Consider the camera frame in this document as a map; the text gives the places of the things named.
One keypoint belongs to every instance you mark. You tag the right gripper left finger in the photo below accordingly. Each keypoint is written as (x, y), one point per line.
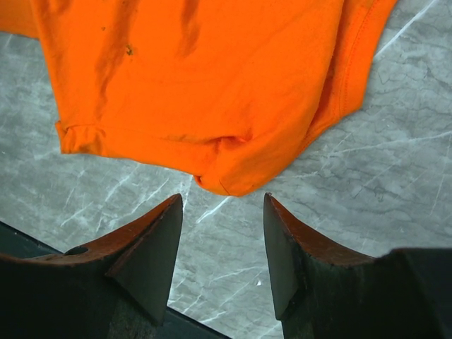
(116, 286)

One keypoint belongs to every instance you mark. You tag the orange t shirt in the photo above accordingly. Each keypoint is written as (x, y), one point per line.
(230, 92)

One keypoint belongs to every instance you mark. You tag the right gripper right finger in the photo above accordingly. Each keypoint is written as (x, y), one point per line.
(322, 289)

